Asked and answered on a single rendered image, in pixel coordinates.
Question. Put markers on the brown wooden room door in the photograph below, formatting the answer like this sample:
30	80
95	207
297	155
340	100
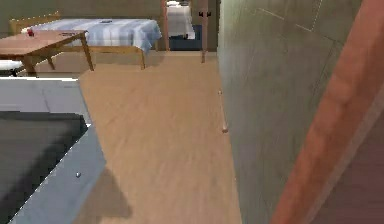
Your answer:
204	30

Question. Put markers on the white bed in far room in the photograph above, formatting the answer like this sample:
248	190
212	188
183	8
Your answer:
180	20

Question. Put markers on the wooden bed with blue blanket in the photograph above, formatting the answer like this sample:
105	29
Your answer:
110	31

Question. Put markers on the dark flat object on bed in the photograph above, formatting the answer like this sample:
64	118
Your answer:
106	21

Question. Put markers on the brown wooden table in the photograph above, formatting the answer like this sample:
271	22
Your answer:
36	41

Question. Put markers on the small red object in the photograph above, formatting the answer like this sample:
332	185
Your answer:
30	32

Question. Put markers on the reddish brown door frame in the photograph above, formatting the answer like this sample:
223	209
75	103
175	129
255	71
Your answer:
333	116

